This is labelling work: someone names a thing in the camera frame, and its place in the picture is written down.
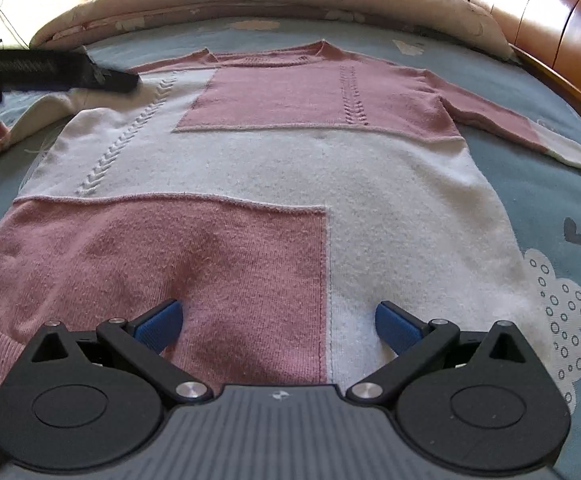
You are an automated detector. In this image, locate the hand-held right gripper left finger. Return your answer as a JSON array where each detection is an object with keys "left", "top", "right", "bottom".
[{"left": 30, "top": 299, "right": 216, "bottom": 405}]

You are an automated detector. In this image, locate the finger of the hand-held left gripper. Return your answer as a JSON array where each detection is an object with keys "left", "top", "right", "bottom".
[{"left": 90, "top": 66, "right": 140, "bottom": 95}]

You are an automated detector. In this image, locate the wooden headboard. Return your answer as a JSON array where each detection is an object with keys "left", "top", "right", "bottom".
[{"left": 461, "top": 0, "right": 581, "bottom": 147}]

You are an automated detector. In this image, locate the pink and white knit sweater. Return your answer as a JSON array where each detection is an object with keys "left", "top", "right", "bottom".
[{"left": 0, "top": 39, "right": 581, "bottom": 396}]

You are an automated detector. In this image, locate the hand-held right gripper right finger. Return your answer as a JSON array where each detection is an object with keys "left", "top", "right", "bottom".
[{"left": 345, "top": 300, "right": 528, "bottom": 404}]

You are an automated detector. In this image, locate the blue floral bed sheet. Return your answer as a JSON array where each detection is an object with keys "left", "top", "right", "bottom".
[{"left": 0, "top": 10, "right": 581, "bottom": 480}]

